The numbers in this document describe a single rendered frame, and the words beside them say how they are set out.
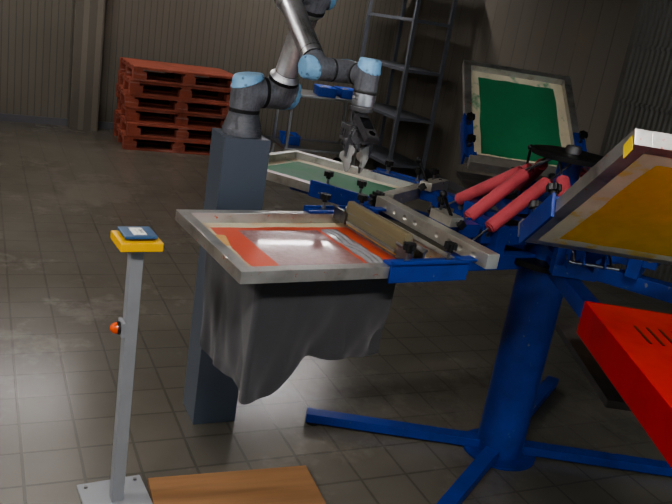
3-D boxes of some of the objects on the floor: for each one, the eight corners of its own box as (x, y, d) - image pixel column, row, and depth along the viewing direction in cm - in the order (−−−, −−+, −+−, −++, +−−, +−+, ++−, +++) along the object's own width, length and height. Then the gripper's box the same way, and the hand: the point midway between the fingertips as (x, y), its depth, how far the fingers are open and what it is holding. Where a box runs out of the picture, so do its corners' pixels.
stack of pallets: (214, 141, 913) (222, 68, 887) (234, 157, 840) (243, 78, 814) (110, 133, 861) (115, 55, 835) (122, 149, 788) (128, 65, 762)
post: (89, 526, 245) (108, 247, 216) (76, 486, 263) (92, 223, 234) (156, 513, 256) (183, 246, 227) (139, 476, 274) (162, 224, 245)
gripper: (369, 106, 250) (357, 169, 255) (338, 102, 244) (327, 167, 250) (383, 111, 243) (370, 175, 248) (352, 107, 237) (340, 173, 243)
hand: (354, 169), depth 246 cm, fingers open, 4 cm apart
